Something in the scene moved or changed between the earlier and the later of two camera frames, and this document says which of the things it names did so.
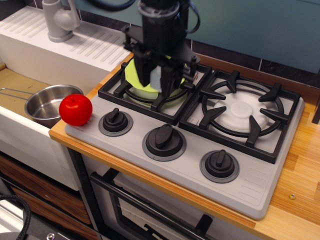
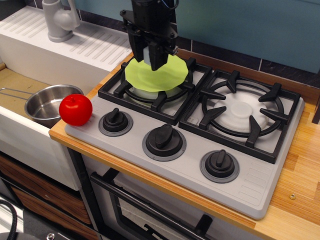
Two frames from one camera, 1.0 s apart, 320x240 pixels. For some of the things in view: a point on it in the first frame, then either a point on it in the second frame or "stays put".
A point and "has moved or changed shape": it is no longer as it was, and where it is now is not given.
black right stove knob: [219, 166] stays put
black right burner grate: [255, 116] stays put
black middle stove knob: [164, 143] stays put
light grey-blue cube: [155, 74] has moved or changed shape
